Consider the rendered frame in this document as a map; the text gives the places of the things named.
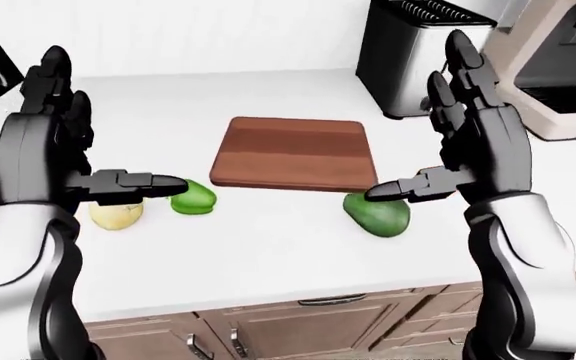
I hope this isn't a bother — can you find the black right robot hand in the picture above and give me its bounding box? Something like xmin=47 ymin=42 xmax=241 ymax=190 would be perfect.
xmin=363 ymin=30 xmax=536 ymax=207

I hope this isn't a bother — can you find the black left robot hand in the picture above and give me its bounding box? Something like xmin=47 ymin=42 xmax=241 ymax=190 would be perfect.
xmin=0 ymin=45 xmax=190 ymax=207

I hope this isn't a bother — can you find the beige coffee machine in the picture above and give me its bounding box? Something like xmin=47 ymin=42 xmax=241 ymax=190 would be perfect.
xmin=481 ymin=0 xmax=576 ymax=143

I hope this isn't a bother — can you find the black and silver toaster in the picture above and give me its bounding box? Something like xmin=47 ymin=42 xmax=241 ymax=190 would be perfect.
xmin=356 ymin=0 xmax=498 ymax=119

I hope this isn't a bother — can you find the brown wooden cabinet door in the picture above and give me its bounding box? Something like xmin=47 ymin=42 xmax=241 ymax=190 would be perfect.
xmin=85 ymin=311 xmax=207 ymax=360
xmin=196 ymin=302 xmax=401 ymax=360

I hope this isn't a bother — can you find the brown wooden cutting board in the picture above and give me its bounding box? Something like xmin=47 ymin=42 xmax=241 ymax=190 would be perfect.
xmin=208 ymin=116 xmax=380 ymax=195

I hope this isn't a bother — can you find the dark metal drawer handle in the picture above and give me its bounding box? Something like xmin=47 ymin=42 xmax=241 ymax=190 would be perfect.
xmin=298 ymin=294 xmax=368 ymax=306

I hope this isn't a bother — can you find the dark green avocado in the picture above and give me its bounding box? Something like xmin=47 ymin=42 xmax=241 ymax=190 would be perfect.
xmin=343 ymin=192 xmax=413 ymax=239

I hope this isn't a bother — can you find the bright green bell pepper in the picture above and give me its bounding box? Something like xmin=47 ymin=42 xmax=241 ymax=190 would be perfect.
xmin=169 ymin=179 xmax=218 ymax=217

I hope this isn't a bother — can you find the pale yellow onion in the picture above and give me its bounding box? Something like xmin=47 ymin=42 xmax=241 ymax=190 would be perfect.
xmin=88 ymin=202 xmax=145 ymax=232

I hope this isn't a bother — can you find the brown wooden cabinet drawer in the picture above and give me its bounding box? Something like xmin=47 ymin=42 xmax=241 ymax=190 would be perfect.
xmin=295 ymin=283 xmax=484 ymax=309

